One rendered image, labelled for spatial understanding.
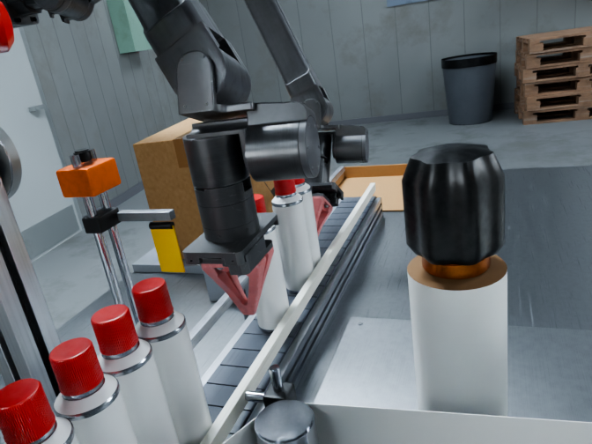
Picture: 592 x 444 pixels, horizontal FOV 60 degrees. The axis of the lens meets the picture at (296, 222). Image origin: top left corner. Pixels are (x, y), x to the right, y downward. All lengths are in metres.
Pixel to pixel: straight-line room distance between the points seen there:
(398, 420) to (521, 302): 0.59
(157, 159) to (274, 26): 0.36
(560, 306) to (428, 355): 0.44
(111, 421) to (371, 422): 0.22
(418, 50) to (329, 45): 1.12
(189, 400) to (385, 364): 0.26
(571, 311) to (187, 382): 0.60
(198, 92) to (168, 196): 0.67
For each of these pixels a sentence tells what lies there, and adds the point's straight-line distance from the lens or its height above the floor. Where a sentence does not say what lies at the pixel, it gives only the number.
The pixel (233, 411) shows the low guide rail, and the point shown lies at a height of 0.91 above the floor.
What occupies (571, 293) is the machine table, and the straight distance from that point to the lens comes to 0.95.
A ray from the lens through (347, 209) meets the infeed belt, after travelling 1.22.
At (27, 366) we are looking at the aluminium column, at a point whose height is 1.02.
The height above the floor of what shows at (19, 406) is 1.08.
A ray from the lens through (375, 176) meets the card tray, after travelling 1.61.
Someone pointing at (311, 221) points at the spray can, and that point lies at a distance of 0.87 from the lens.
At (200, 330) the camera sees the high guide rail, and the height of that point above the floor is 0.96.
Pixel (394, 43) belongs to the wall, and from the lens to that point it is 6.87.
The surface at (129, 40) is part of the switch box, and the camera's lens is 5.48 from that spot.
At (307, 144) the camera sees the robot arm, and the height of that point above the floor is 1.20.
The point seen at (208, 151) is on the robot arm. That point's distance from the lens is 0.48.
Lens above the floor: 1.29
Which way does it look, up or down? 20 degrees down
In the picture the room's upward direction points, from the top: 9 degrees counter-clockwise
